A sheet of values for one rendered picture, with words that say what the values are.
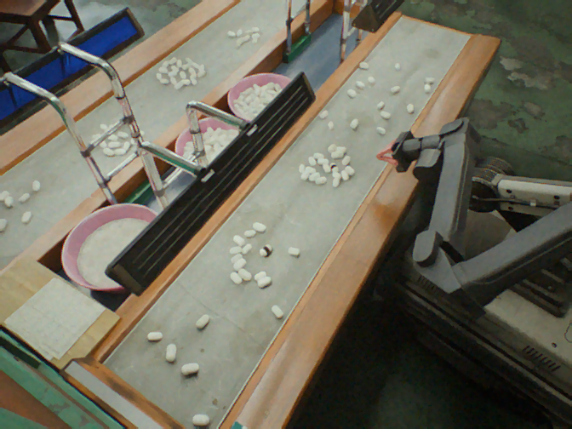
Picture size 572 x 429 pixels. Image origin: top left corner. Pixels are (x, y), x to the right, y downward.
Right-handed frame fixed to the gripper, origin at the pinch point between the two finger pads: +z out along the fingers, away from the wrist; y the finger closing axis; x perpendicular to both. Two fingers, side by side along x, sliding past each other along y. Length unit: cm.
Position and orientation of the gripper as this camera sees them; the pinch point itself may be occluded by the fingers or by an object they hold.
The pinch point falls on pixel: (379, 156)
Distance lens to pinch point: 121.1
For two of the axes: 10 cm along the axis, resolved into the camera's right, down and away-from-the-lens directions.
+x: 5.5, 7.2, 4.2
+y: -5.3, 6.9, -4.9
